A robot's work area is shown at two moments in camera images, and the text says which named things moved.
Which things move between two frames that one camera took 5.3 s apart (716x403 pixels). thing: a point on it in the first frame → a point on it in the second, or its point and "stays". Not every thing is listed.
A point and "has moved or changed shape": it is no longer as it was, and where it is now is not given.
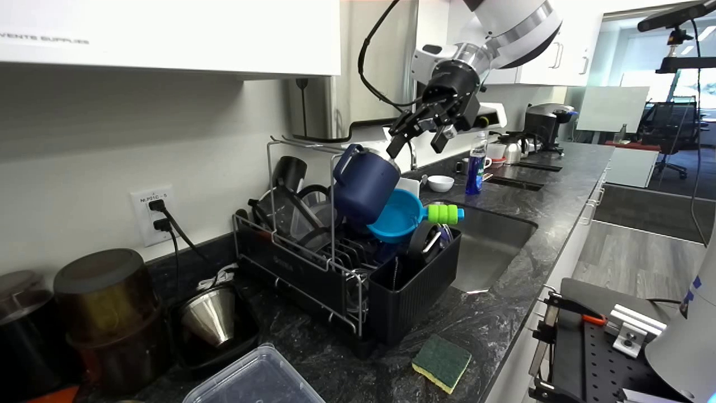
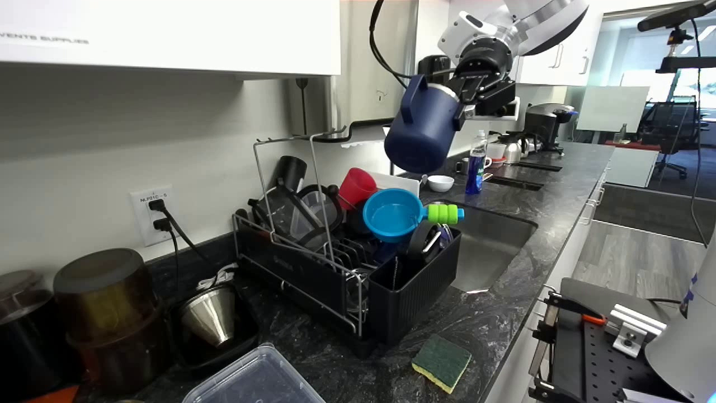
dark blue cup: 359,180 has moved or changed shape
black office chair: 670,127 stays
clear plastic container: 264,374 stays
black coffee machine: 543,125 stays
